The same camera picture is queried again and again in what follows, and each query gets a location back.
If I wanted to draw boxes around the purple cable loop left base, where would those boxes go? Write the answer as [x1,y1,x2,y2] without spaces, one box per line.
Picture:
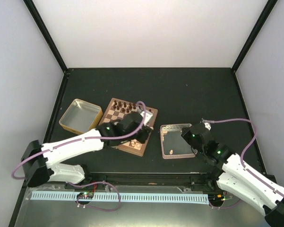
[66,181,121,212]

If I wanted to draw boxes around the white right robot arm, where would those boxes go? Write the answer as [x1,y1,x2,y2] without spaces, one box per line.
[181,121,284,227]

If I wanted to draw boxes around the wooden chessboard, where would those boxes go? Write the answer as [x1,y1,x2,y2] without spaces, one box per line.
[99,98,158,157]

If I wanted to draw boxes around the white slotted cable duct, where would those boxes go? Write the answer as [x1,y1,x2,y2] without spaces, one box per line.
[30,191,209,205]

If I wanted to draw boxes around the pink plastic tray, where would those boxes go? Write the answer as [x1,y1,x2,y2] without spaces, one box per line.
[160,123,197,159]

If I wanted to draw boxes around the left controller board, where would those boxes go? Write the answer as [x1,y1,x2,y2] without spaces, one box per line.
[77,192,94,200]

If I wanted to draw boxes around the black front rail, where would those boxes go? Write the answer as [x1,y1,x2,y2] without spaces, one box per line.
[88,173,209,186]

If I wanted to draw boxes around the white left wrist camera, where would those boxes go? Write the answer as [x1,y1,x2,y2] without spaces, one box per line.
[139,110,153,125]

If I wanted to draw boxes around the black frame post left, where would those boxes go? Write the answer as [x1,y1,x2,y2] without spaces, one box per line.
[23,0,68,73]

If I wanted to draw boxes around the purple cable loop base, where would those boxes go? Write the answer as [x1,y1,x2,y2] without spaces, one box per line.
[208,200,241,210]
[66,181,121,212]

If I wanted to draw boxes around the black frame post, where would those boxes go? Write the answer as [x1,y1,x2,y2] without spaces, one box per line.
[231,0,278,73]
[23,0,68,73]

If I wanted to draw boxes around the controller board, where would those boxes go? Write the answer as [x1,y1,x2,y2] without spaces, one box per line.
[208,193,233,202]
[77,192,94,200]

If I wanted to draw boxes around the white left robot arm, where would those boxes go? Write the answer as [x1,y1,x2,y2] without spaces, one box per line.
[21,111,153,189]

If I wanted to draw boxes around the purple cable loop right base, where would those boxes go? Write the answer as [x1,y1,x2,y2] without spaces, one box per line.
[208,200,241,210]

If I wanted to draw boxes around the right controller board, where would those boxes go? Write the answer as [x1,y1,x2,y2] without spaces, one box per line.
[208,193,233,202]

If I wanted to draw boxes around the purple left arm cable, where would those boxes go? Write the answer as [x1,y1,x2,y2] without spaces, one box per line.
[11,101,147,179]

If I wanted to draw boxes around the black frame post right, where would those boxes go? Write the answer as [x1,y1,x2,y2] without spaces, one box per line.
[231,0,278,73]

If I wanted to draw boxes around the yellow metal tin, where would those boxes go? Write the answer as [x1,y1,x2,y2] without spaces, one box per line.
[59,99,103,135]

